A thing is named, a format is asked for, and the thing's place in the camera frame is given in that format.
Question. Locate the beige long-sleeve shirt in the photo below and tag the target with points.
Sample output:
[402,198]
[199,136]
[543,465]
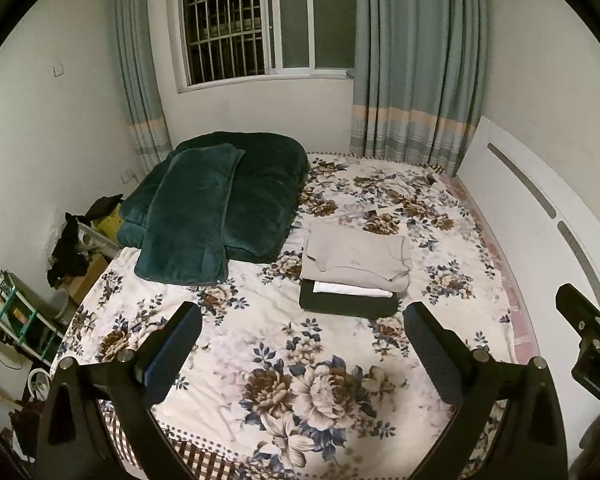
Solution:
[355,255]

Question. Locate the dark green pillow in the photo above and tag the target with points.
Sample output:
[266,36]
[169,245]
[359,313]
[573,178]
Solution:
[190,215]

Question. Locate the white folded garment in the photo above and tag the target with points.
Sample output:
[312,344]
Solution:
[350,289]

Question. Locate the white headboard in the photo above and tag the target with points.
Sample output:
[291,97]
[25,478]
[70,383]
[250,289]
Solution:
[520,210]

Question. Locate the white bin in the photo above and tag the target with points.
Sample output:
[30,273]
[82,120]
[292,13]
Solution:
[62,307]

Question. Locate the cardboard box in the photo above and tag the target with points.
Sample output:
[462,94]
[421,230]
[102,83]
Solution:
[87,280]

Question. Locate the barred window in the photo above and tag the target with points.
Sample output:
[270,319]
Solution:
[265,20]

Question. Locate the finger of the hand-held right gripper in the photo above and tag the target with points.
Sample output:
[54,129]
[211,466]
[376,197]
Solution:
[577,307]

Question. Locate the green storage rack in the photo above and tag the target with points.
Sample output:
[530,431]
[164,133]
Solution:
[15,315]

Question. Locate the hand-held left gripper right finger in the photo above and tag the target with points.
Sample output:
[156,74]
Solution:
[427,355]

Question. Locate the black folded garment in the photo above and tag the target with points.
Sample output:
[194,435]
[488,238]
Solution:
[347,306]

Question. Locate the green plush quilt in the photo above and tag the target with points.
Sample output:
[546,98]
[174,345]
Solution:
[265,190]

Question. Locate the wall socket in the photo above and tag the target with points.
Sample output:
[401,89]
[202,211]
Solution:
[129,178]

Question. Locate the wide blue-grey curtain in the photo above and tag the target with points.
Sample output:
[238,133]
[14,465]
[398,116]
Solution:
[420,60]

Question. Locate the narrow blue-grey curtain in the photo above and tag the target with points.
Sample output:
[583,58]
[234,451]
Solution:
[140,85]

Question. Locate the dark hanging clothes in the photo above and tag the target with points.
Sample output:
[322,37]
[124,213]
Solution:
[70,250]

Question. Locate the floral bedsheet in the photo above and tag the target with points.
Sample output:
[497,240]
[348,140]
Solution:
[290,360]

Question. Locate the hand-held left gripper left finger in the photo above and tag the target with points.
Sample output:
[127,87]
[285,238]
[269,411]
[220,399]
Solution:
[172,355]

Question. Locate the wall switch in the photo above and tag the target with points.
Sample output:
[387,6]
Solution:
[58,70]

